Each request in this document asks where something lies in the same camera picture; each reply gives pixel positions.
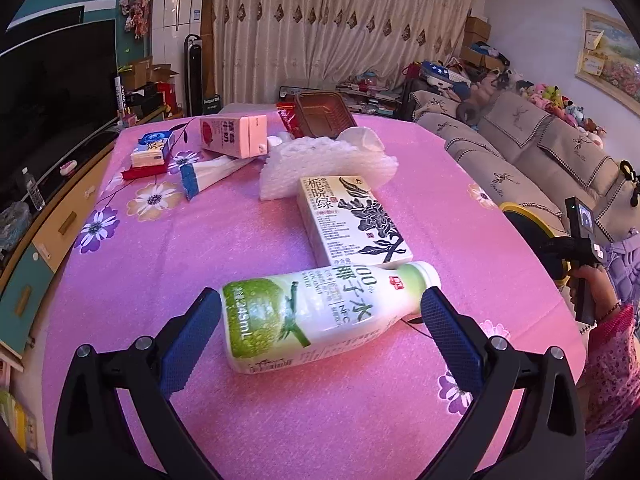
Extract brown plastic tray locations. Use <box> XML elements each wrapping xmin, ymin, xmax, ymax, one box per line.
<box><xmin>293</xmin><ymin>91</ymin><xmax>358</xmax><ymax>139</ymax></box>

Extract stack of colourful books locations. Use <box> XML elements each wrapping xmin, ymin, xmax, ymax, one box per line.
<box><xmin>0</xmin><ymin>360</ymin><xmax>41</xmax><ymax>461</ymax></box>

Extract small cardboard box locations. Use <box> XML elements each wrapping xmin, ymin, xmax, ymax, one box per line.
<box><xmin>465</xmin><ymin>16</ymin><xmax>492</xmax><ymax>43</ymax></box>

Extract clear water bottle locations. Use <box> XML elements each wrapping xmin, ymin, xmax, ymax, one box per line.
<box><xmin>22</xmin><ymin>167</ymin><xmax>46</xmax><ymax>211</ymax></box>

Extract yellow teal television cabinet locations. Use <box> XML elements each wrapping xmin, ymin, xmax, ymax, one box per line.
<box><xmin>0</xmin><ymin>125</ymin><xmax>121</xmax><ymax>361</ymax></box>

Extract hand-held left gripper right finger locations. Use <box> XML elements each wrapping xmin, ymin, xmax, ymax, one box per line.
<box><xmin>419</xmin><ymin>286</ymin><xmax>587</xmax><ymax>480</ymax></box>

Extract white foam wrap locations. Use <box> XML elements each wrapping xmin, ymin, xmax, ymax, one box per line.
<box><xmin>259</xmin><ymin>132</ymin><xmax>401</xmax><ymax>202</ymax></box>

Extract blue white plastic wrapper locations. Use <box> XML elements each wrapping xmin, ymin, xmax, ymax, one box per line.
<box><xmin>179</xmin><ymin>155</ymin><xmax>253</xmax><ymax>202</ymax></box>

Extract hanging flower decoration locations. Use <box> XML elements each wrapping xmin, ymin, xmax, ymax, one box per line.
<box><xmin>117</xmin><ymin>0</ymin><xmax>153</xmax><ymax>38</ymax></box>

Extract red snack wrapper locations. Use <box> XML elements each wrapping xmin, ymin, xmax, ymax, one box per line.
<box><xmin>276</xmin><ymin>101</ymin><xmax>307</xmax><ymax>139</ymax></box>

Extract yellow rimmed trash bin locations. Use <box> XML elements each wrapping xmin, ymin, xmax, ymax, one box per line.
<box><xmin>499</xmin><ymin>202</ymin><xmax>576</xmax><ymax>286</ymax></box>

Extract pile of books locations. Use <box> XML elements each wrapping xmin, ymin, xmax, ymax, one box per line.
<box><xmin>335</xmin><ymin>80</ymin><xmax>401</xmax><ymax>116</ymax></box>

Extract person's right hand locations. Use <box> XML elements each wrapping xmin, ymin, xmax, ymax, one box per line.
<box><xmin>570</xmin><ymin>262</ymin><xmax>621</xmax><ymax>321</ymax></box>

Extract white paper cup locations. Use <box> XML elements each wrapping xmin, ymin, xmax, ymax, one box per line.
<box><xmin>336</xmin><ymin>126</ymin><xmax>386</xmax><ymax>153</ymax></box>

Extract beige sofa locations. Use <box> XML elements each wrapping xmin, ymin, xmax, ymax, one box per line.
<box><xmin>402</xmin><ymin>89</ymin><xmax>640</xmax><ymax>281</ymax></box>

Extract person's right forearm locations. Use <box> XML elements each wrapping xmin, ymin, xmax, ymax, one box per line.
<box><xmin>582</xmin><ymin>305</ymin><xmax>640</xmax><ymax>436</ymax></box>

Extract large cardboard box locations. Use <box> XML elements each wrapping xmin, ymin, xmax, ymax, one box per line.
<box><xmin>459</xmin><ymin>45</ymin><xmax>501</xmax><ymax>68</ymax></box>

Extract blue star print bag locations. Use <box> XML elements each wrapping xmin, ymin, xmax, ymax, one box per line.
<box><xmin>420</xmin><ymin>60</ymin><xmax>468</xmax><ymax>83</ymax></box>

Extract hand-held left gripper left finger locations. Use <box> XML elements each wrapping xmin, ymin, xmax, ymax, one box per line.
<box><xmin>52</xmin><ymin>287</ymin><xmax>223</xmax><ymax>480</ymax></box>

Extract framed landscape picture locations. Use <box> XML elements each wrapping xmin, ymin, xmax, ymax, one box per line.
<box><xmin>575</xmin><ymin>7</ymin><xmax>640</xmax><ymax>111</ymax></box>

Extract dark red flat packet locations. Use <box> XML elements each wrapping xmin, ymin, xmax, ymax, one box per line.
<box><xmin>121</xmin><ymin>160</ymin><xmax>171</xmax><ymax>181</ymax></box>

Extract black tower fan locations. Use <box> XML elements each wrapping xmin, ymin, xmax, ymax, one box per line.
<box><xmin>183</xmin><ymin>33</ymin><xmax>203</xmax><ymax>117</ymax></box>

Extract black television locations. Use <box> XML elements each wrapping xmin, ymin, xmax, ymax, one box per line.
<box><xmin>0</xmin><ymin>19</ymin><xmax>120</xmax><ymax>196</ymax></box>

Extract pink floral tablecloth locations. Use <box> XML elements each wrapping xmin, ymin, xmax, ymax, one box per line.
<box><xmin>42</xmin><ymin>112</ymin><xmax>588</xmax><ymax>480</ymax></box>

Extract green white coconut water bottle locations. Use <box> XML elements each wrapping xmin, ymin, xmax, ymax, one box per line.
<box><xmin>220</xmin><ymin>261</ymin><xmax>442</xmax><ymax>375</ymax></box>

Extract blue tissue pack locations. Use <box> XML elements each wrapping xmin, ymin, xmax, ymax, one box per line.
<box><xmin>130</xmin><ymin>130</ymin><xmax>176</xmax><ymax>168</ymax></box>

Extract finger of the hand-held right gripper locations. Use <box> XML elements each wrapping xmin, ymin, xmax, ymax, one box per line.
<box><xmin>537</xmin><ymin>236</ymin><xmax>568</xmax><ymax>273</ymax></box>

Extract row of plush toys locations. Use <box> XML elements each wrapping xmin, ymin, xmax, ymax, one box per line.
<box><xmin>515</xmin><ymin>80</ymin><xmax>608</xmax><ymax>141</ymax></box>

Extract clear plastic bag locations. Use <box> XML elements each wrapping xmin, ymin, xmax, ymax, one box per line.
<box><xmin>0</xmin><ymin>202</ymin><xmax>31</xmax><ymax>251</ymax></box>

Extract open cardboard box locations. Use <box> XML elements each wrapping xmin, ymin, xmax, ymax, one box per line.
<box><xmin>119</xmin><ymin>57</ymin><xmax>153</xmax><ymax>91</ymax></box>

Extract pink milk carton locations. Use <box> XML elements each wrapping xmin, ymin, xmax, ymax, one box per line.
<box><xmin>199</xmin><ymin>114</ymin><xmax>269</xmax><ymax>158</ymax></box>

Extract white standing air conditioner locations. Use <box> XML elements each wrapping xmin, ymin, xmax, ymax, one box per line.
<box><xmin>150</xmin><ymin>0</ymin><xmax>207</xmax><ymax>121</ymax></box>

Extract white box with black flowers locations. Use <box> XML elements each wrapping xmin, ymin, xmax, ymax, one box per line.
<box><xmin>296</xmin><ymin>175</ymin><xmax>415</xmax><ymax>268</ymax></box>

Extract person's purple clothing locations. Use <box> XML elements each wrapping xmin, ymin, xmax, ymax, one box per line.
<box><xmin>607</xmin><ymin>230</ymin><xmax>640</xmax><ymax>306</ymax></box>

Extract beige patterned curtain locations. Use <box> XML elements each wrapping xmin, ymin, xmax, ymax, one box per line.
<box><xmin>205</xmin><ymin>0</ymin><xmax>488</xmax><ymax>108</ymax></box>

